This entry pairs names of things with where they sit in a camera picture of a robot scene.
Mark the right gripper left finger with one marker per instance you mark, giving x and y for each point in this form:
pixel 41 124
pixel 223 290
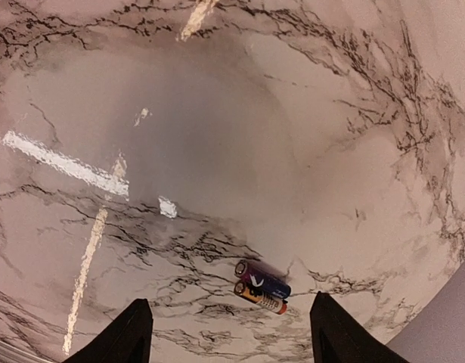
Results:
pixel 126 339

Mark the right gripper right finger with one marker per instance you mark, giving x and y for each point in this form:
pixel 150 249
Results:
pixel 338 337

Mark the gold black battery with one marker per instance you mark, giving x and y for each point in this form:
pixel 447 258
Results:
pixel 260 298

